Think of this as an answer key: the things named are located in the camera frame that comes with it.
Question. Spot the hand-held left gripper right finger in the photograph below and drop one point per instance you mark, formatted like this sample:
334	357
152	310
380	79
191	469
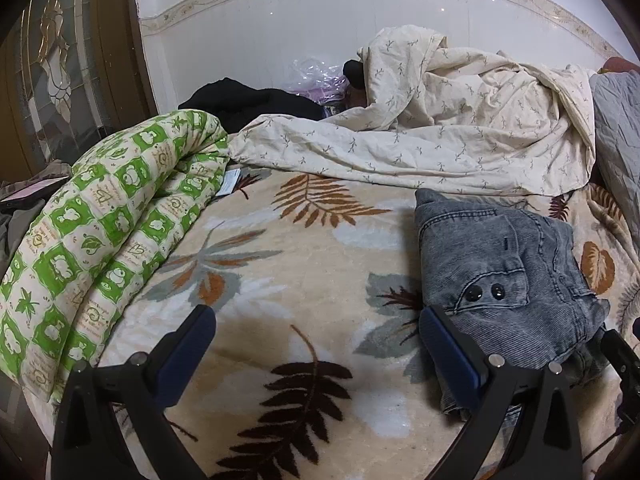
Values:
450	355

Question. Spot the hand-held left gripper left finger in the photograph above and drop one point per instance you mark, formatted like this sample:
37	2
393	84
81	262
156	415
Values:
185	355

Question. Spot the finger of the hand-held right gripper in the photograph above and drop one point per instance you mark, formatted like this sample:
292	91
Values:
622	365

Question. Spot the grey denim pants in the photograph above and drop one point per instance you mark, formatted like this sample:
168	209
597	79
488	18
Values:
475	245

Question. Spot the beige leaf-print fleece blanket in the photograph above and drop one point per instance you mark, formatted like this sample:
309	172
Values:
300	285

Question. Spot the green and cream patterned quilt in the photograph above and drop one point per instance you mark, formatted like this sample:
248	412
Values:
100	240

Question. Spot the white fabric label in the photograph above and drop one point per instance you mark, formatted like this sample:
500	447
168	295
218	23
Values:
230	181

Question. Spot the grey clothing pile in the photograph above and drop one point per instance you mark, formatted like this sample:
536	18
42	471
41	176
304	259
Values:
20	225

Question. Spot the cream sprig-print duvet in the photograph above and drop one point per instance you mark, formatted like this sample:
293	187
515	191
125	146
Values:
425	135

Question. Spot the phone with pink screen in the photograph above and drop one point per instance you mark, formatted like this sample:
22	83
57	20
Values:
30	192

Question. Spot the grey quilted pillow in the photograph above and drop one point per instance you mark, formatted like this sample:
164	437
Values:
620	135

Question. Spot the black garment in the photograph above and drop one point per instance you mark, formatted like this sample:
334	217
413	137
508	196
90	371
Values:
240	102

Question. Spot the small black cloth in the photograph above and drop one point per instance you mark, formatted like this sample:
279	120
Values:
355	74

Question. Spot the dark red cloth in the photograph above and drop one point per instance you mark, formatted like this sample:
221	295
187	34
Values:
622	64

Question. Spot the clear plastic bag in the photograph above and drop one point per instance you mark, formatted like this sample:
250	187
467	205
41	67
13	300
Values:
315	77

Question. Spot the wooden door with glass panel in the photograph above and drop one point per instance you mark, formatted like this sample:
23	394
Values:
65	60

